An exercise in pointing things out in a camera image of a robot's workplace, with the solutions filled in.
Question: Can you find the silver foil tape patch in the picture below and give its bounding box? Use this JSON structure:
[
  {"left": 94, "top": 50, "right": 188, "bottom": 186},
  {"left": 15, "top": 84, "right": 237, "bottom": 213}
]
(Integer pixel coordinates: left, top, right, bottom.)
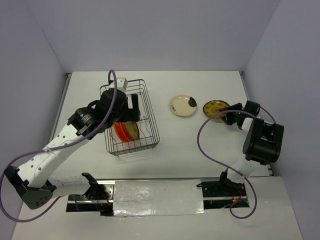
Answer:
[{"left": 113, "top": 179, "right": 205, "bottom": 217}]

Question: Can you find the wire dish rack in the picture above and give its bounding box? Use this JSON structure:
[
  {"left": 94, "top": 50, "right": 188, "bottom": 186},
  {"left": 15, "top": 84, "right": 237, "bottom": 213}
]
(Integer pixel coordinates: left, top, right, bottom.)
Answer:
[{"left": 104, "top": 79, "right": 160, "bottom": 156}]

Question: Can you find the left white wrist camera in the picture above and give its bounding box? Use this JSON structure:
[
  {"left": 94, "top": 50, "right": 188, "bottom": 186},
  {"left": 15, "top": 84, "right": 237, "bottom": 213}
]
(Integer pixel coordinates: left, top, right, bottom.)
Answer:
[{"left": 107, "top": 77, "right": 128, "bottom": 93}]

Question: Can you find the metal base rail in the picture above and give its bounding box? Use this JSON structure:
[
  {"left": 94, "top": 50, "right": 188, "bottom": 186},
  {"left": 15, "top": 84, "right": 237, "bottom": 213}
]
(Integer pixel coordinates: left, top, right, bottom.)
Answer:
[{"left": 66, "top": 178, "right": 250, "bottom": 217}]

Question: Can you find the yellow patterned dark-rim plate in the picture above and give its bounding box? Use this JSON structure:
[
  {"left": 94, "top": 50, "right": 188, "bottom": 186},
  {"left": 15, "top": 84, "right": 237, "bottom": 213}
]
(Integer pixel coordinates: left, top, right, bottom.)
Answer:
[{"left": 202, "top": 100, "right": 230, "bottom": 117}]

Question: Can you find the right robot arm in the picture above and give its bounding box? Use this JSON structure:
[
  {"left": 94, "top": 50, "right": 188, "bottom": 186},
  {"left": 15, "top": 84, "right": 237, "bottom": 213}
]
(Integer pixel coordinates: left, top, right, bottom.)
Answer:
[{"left": 217, "top": 100, "right": 285, "bottom": 196}]

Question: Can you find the cream plate with black spot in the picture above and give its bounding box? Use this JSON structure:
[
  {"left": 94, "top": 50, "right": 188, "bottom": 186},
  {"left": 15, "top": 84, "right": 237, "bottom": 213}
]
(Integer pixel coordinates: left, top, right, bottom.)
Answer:
[{"left": 169, "top": 94, "right": 198, "bottom": 117}]

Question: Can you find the brown olive plate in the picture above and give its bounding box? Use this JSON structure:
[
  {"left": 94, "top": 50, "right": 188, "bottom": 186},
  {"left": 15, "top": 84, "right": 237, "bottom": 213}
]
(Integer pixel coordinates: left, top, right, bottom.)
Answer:
[{"left": 125, "top": 121, "right": 140, "bottom": 141}]

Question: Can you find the orange plate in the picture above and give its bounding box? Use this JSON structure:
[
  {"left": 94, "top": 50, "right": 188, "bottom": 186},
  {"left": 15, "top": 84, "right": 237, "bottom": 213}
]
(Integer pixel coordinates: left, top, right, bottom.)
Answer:
[{"left": 113, "top": 122, "right": 131, "bottom": 143}]

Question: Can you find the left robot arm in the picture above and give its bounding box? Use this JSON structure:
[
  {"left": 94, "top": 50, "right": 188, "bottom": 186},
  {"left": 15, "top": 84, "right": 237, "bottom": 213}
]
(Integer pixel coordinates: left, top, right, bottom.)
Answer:
[{"left": 4, "top": 88, "right": 140, "bottom": 210}]

